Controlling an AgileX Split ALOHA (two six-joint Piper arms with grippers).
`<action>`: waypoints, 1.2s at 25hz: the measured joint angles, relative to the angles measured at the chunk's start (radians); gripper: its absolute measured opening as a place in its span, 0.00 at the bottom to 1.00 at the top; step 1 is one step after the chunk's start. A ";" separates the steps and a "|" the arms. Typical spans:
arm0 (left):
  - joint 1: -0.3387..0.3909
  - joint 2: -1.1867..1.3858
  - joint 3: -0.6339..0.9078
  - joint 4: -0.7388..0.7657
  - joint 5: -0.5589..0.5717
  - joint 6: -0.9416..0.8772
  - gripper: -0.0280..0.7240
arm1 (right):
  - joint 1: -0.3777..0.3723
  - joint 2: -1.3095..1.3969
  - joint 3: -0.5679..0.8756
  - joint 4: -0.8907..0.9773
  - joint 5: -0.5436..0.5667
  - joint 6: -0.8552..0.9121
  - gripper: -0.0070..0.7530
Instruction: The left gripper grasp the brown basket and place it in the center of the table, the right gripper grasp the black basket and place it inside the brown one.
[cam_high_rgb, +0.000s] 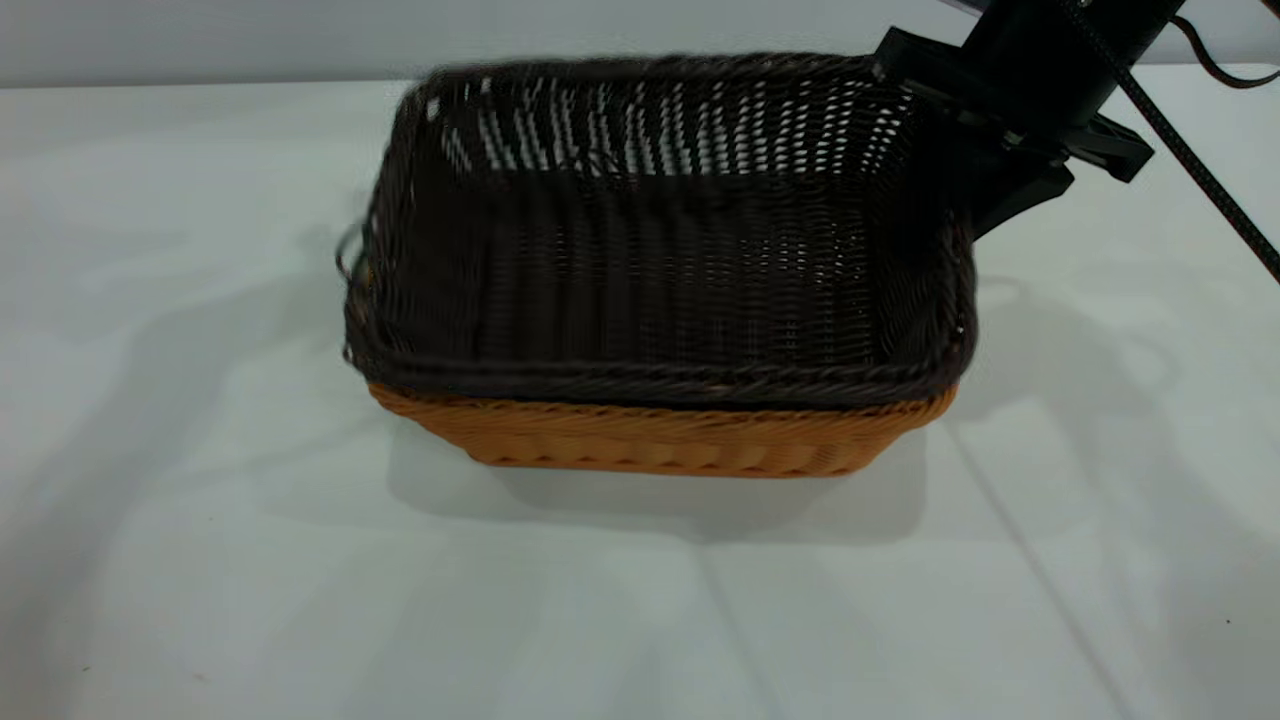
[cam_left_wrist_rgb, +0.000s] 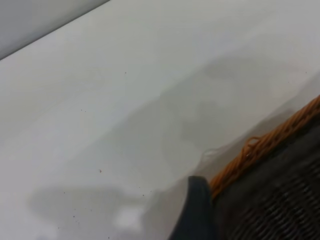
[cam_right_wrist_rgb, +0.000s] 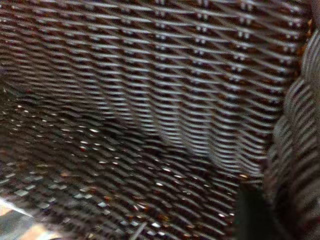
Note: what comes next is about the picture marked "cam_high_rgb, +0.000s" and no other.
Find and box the thin black cable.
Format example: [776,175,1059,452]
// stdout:
[1168,14,1280,91]

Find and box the dark brown wicker basket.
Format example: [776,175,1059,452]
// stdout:
[336,52,979,411]

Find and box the black braided cable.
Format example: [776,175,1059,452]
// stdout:
[1058,0,1280,285]

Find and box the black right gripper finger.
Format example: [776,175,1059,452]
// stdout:
[962,135,1077,241]

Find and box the light brown wicker basket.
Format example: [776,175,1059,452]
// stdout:
[366,380,961,479]

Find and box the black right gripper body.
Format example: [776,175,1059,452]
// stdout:
[873,0,1189,185]

